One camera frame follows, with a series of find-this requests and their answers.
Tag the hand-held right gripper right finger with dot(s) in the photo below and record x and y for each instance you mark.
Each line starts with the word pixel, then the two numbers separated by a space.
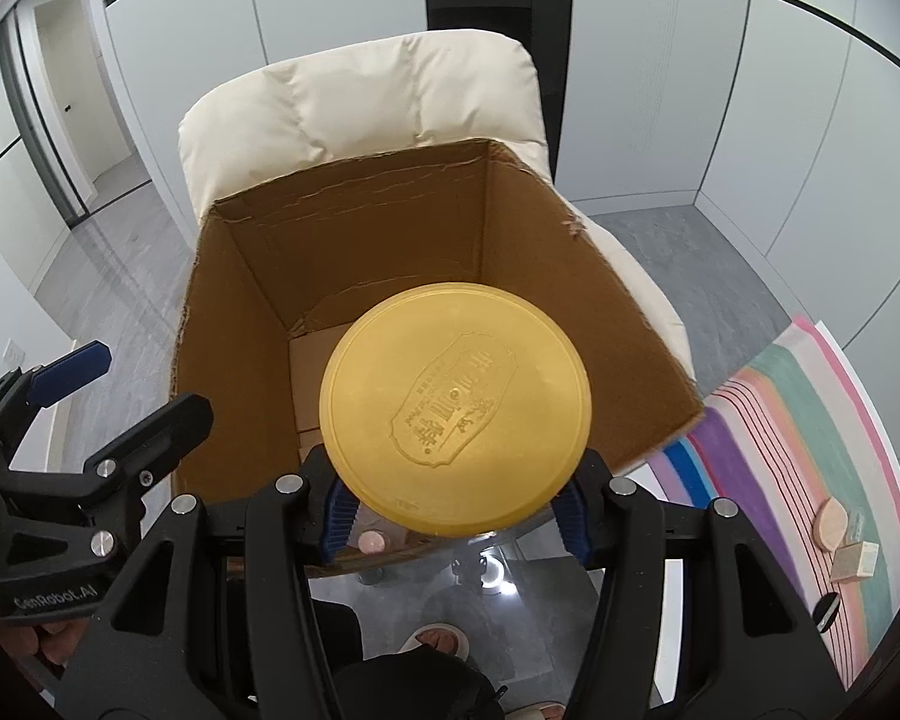
pixel 574 521

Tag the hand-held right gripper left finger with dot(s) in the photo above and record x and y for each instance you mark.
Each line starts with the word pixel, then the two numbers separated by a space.
pixel 339 521

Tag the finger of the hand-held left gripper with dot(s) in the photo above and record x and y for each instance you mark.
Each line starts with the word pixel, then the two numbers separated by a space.
pixel 172 427
pixel 67 371

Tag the brown cardboard box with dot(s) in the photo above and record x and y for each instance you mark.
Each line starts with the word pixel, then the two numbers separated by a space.
pixel 270 300

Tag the amber jar with yellow lid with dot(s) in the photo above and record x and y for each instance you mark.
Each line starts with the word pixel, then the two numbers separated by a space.
pixel 450 405

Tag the beige powder puff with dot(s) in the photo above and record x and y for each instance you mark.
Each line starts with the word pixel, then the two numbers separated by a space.
pixel 831 526

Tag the black round compact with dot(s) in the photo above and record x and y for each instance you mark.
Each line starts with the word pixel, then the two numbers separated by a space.
pixel 826 613

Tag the small clear labelled case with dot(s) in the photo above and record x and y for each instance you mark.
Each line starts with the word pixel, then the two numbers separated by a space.
pixel 857 526

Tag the beige cosmetic carton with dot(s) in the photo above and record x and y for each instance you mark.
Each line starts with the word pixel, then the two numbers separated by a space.
pixel 855 562

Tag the person's left hand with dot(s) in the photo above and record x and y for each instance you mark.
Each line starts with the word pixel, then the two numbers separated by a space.
pixel 45 645

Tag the pink white slipper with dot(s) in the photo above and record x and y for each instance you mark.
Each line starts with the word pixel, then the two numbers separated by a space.
pixel 436 643

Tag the person's legs in black trousers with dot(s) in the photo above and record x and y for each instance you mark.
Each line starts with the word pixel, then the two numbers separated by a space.
pixel 412 682

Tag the striped colourful blanket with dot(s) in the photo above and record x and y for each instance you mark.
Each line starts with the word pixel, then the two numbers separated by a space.
pixel 780 427

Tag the cream padded chair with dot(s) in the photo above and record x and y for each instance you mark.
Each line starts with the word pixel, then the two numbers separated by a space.
pixel 360 90

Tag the white wall socket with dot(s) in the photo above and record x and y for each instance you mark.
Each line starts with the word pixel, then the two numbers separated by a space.
pixel 13 352

